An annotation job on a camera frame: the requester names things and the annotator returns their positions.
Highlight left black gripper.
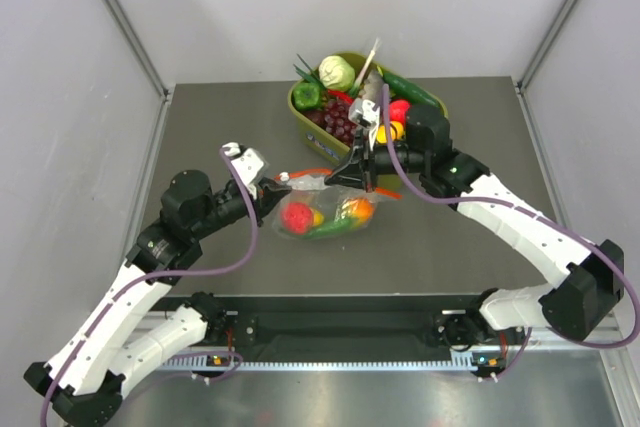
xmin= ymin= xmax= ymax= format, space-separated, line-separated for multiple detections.
xmin=191 ymin=176 xmax=292 ymax=240

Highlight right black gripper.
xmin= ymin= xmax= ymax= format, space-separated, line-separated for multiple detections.
xmin=326 ymin=127 xmax=429 ymax=194

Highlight red fake tomato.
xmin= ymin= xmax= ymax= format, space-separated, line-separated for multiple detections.
xmin=281 ymin=202 xmax=314 ymax=235

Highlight clear zip top bag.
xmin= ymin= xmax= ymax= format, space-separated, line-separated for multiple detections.
xmin=272 ymin=169 xmax=402 ymax=240

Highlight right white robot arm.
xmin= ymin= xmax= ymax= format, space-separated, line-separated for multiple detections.
xmin=326 ymin=100 xmax=624 ymax=343

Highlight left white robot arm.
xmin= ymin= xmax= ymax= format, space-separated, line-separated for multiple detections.
xmin=24 ymin=167 xmax=290 ymax=426

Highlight orange green fake mango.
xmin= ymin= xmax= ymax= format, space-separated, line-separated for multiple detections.
xmin=339 ymin=197 xmax=376 ymax=228

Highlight yellow fake lemon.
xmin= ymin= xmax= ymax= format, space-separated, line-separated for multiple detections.
xmin=313 ymin=211 xmax=324 ymax=227

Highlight green fake cucumber in bag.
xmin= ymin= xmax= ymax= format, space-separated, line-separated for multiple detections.
xmin=301 ymin=219 xmax=351 ymax=240

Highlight purple fake grapes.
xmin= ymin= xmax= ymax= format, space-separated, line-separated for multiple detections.
xmin=323 ymin=100 xmax=357 ymax=146

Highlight yellow orange fake mango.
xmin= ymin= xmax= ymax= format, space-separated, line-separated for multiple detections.
xmin=376 ymin=121 xmax=405 ymax=144

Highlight red fake chili pepper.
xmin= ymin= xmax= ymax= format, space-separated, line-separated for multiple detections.
xmin=327 ymin=90 xmax=354 ymax=105

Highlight red fake apple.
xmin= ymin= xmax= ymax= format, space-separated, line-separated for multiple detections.
xmin=389 ymin=99 xmax=411 ymax=125

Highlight green fake bell pepper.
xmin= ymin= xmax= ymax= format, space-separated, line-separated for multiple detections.
xmin=292 ymin=82 xmax=322 ymax=111

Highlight grey fake fish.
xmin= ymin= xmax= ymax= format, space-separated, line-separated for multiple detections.
xmin=358 ymin=70 xmax=385 ymax=103

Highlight pale green fake cabbage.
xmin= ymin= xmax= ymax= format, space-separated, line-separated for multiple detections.
xmin=318 ymin=55 xmax=356 ymax=92

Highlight dark green fake cucumber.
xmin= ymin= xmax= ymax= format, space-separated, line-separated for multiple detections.
xmin=382 ymin=71 xmax=440 ymax=107

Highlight fake green onion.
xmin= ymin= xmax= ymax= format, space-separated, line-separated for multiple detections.
xmin=293 ymin=54 xmax=326 ymax=90

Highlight olive green plastic bin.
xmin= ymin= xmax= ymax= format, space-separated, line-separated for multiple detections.
xmin=288 ymin=61 xmax=448 ymax=165

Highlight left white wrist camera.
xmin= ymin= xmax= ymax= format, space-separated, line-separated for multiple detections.
xmin=221 ymin=142 xmax=268 ymax=200

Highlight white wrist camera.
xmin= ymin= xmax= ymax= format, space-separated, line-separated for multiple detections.
xmin=221 ymin=142 xmax=268 ymax=200
xmin=348 ymin=98 xmax=381 ymax=145

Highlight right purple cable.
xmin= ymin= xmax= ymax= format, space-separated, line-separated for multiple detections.
xmin=381 ymin=84 xmax=640 ymax=383

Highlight purple cable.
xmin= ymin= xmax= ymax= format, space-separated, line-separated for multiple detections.
xmin=381 ymin=84 xmax=640 ymax=383
xmin=39 ymin=146 xmax=261 ymax=427

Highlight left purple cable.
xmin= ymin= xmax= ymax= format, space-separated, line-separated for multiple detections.
xmin=39 ymin=146 xmax=261 ymax=427

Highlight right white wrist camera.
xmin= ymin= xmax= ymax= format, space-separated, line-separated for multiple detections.
xmin=348 ymin=98 xmax=381 ymax=145

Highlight grey slotted cable duct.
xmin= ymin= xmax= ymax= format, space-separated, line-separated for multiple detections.
xmin=159 ymin=351 xmax=502 ymax=372

